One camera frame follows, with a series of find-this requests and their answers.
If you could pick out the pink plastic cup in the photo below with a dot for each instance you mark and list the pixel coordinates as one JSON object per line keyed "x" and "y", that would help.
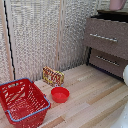
{"x": 117, "y": 4}

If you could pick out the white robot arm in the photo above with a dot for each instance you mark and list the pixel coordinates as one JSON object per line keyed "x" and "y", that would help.
{"x": 125, "y": 75}

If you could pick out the yellow red snack packet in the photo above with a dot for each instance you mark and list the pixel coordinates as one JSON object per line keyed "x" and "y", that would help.
{"x": 53, "y": 76}

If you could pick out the red plastic bowl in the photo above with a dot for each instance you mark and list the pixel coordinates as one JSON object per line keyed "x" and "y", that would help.
{"x": 60, "y": 95}

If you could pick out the white folding screen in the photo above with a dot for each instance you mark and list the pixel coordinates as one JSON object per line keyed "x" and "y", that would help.
{"x": 36, "y": 36}

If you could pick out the brown drawer cabinet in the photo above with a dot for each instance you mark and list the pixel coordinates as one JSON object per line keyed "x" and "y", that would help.
{"x": 106, "y": 46}

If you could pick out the red basket with blue rim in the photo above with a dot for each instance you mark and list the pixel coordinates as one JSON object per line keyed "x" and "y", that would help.
{"x": 23, "y": 101}

